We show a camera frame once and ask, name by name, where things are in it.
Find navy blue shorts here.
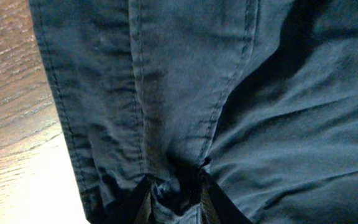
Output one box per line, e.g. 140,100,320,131
29,0,358,223

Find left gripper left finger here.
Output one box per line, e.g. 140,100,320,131
110,176,151,224

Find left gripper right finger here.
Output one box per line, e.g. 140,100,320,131
199,170,252,224

